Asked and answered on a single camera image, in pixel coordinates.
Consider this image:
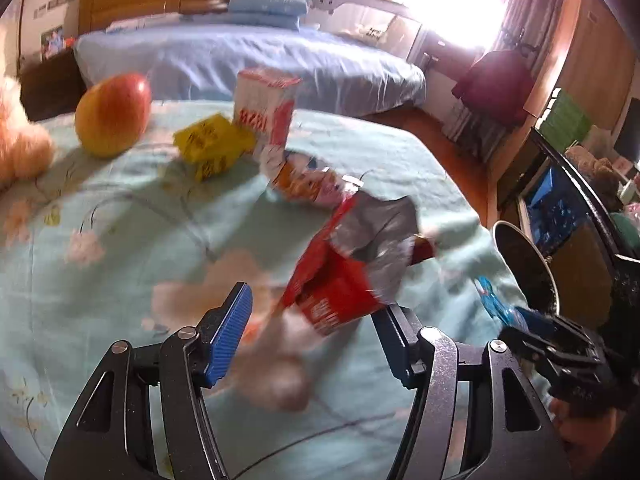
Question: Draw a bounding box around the brown plush toy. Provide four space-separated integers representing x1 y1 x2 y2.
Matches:
565 142 626 211

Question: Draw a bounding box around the small blue wrapper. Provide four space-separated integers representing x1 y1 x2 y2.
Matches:
475 275 526 323

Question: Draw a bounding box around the dark wooden nightstand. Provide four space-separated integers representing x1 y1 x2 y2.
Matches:
20 50 88 122

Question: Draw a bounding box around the dark red coat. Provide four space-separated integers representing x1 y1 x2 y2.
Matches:
451 50 535 128

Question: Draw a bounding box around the grey dotted curtain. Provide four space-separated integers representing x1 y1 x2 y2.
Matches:
492 0 556 51

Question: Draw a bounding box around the orange white cartoon package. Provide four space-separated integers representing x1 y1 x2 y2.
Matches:
267 149 363 208

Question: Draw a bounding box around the red white drink carton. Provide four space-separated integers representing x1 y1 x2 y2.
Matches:
234 67 302 161

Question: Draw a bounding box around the person's right hand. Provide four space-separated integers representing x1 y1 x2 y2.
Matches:
552 402 620 456

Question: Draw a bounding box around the folded blue quilt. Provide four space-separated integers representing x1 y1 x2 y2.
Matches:
227 0 310 31

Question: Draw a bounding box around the wall switch panel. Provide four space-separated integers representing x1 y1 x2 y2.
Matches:
32 0 81 18

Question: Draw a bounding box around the red snack bag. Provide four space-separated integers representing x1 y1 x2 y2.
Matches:
280 192 436 337

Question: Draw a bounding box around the photo frame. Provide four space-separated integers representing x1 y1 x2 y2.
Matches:
41 25 66 58

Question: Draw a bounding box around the white blue cartoon pillow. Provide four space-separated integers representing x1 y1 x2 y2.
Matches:
105 15 181 33

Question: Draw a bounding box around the floral teal tablecloth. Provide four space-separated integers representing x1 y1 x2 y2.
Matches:
0 100 551 480

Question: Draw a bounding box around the grey bed guard rail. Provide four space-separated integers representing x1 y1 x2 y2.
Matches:
300 0 426 63

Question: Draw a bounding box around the stack of green boxes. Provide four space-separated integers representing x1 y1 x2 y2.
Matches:
540 89 593 148

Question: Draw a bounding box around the yellow wrapper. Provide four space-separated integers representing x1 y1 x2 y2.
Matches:
172 113 256 182

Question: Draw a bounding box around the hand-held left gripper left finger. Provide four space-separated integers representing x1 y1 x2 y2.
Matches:
44 281 255 480

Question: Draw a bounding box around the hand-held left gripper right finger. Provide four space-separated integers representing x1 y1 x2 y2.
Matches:
372 304 573 480

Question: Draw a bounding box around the cream teddy bear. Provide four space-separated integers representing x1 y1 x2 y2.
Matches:
0 76 55 192

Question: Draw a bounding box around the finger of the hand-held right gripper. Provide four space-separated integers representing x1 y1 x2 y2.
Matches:
499 326 551 366
515 306 558 333

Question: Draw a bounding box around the bed with blue sheet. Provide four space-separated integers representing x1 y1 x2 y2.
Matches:
74 25 427 116

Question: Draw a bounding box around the red apple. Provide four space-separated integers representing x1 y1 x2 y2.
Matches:
75 73 152 157

